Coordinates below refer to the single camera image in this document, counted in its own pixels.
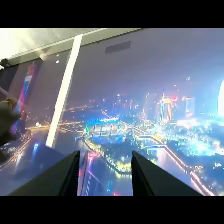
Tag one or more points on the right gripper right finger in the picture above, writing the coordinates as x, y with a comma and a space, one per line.
150, 181

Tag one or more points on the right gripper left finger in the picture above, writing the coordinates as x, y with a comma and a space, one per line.
63, 180

